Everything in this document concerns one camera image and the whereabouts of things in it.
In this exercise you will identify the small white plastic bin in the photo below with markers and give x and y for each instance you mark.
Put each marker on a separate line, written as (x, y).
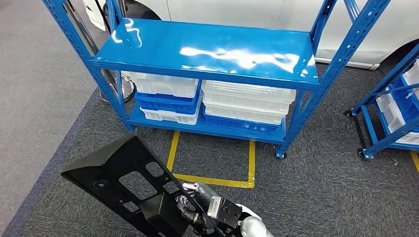
(163, 85)
(167, 117)

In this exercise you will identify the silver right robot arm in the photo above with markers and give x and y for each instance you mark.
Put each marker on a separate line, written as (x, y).
(255, 229)

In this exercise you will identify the small blue plastic bin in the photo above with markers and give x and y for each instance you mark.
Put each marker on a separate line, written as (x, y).
(163, 104)

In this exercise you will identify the large white plastic bin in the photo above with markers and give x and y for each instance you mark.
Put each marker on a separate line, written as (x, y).
(245, 93)
(242, 113)

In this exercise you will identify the black caster wheel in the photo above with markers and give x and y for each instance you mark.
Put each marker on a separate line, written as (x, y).
(360, 152)
(348, 114)

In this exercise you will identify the blue metal shelf rack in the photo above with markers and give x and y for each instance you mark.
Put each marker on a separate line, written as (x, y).
(212, 42)

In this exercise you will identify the blue wheeled metal rack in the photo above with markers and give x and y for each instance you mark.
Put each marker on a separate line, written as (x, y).
(368, 130)

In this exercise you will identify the white car red stripe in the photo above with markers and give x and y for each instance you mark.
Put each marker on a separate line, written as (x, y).
(245, 13)

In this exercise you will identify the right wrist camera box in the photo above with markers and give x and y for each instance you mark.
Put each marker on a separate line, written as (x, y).
(226, 212)

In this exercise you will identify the black plastic panel part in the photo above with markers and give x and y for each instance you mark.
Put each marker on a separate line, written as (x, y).
(98, 166)

